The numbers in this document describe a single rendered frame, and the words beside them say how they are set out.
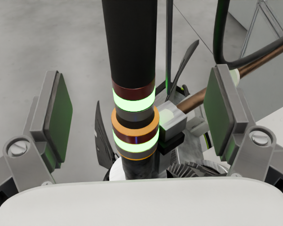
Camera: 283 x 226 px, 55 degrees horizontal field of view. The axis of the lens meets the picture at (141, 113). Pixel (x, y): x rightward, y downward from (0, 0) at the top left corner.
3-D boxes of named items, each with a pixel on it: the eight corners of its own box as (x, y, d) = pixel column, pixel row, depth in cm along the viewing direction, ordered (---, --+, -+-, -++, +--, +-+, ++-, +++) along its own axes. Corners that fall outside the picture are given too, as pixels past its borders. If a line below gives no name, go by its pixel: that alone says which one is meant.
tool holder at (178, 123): (154, 138, 38) (156, 89, 30) (190, 175, 34) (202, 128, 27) (99, 174, 34) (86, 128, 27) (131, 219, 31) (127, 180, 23)
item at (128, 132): (140, 119, 30) (139, 89, 26) (166, 146, 27) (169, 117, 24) (107, 139, 28) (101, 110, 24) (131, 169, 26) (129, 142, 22)
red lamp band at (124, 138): (140, 101, 27) (139, 92, 26) (168, 128, 25) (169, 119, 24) (103, 121, 26) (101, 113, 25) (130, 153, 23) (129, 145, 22)
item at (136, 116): (138, 87, 25) (138, 77, 24) (162, 109, 23) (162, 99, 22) (107, 104, 24) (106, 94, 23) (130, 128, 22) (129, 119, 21)
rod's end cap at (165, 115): (164, 116, 30) (165, 104, 28) (176, 128, 29) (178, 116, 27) (149, 125, 29) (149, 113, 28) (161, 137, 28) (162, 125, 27)
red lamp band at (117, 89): (138, 65, 23) (137, 54, 22) (163, 87, 21) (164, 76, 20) (104, 82, 22) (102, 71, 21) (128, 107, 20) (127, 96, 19)
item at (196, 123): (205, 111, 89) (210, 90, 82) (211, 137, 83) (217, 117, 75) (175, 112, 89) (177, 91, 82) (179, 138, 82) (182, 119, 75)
